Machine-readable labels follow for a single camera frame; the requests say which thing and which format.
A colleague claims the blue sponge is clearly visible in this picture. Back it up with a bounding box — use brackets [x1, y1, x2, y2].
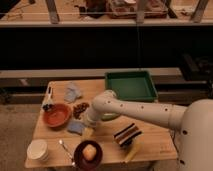
[67, 120, 85, 135]

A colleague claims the green chili pepper toy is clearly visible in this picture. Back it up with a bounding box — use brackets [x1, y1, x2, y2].
[101, 113, 120, 121]

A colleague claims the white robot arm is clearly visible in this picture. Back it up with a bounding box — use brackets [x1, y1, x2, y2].
[84, 90, 213, 171]

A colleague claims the dark maroon plate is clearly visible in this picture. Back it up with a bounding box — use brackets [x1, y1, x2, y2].
[74, 140, 103, 171]

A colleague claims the metal spoon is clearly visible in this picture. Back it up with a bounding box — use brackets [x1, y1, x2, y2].
[59, 139, 76, 167]

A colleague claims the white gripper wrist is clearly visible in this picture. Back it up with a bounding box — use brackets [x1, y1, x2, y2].
[82, 109, 102, 140]

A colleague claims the red bowl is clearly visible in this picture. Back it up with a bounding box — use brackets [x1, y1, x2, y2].
[43, 103, 71, 128]

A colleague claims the yellow apple toy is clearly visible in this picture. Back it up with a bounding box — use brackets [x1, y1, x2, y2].
[82, 144, 97, 161]

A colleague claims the white cup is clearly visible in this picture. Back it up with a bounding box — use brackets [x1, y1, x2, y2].
[27, 139, 49, 162]

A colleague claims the striped cloth block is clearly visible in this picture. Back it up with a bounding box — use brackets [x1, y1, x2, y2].
[113, 123, 142, 147]

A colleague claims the green plastic tray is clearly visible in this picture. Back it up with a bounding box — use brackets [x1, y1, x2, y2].
[105, 71, 158, 102]

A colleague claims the brown grape cluster toy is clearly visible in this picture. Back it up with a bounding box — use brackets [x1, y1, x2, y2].
[73, 102, 89, 119]

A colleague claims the light blue crumpled cloth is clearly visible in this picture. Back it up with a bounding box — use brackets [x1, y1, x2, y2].
[64, 82, 82, 103]

